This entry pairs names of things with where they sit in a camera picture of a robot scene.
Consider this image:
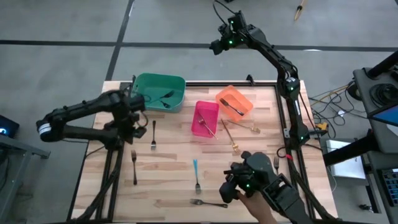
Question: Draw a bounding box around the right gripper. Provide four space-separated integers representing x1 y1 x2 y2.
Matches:
210 23 254 56

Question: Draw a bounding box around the teal plastic bin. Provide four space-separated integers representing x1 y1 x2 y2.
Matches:
130 72 187 113

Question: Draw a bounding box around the orange plastic bin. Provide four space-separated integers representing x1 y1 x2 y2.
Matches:
215 85 254 123

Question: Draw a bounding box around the pink plastic bin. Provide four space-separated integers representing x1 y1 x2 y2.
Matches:
190 100 220 139

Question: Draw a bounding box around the yellow and black hand tool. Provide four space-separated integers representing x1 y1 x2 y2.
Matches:
294 0 308 22

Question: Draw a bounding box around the grey metal table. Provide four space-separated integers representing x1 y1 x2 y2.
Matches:
0 133 52 224

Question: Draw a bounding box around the black electronic box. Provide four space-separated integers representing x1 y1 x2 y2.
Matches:
0 114 20 139

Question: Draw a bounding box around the grey equipment cart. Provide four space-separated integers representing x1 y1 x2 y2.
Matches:
353 67 398 155

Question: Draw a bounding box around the person's hand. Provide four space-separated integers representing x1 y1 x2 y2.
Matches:
238 191 277 224

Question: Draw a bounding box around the white box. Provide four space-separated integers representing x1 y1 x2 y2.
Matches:
325 139 368 180

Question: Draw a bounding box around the blue tablet screen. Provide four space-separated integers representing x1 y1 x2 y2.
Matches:
366 104 398 128

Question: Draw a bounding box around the black keyboard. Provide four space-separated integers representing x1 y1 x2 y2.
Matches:
381 167 398 215

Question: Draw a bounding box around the black left camera cable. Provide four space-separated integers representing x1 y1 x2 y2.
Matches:
135 109 150 129

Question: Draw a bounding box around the black camera cable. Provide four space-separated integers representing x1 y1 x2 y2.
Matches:
135 109 150 129
212 0 238 26

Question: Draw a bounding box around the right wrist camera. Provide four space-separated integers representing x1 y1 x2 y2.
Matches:
229 11 247 30

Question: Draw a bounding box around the black right camera cable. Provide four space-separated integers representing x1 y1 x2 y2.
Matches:
212 0 238 26

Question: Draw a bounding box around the yellow cable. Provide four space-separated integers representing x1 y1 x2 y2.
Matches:
310 84 354 107

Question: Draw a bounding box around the coiled black cable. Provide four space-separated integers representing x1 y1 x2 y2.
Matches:
369 83 398 108

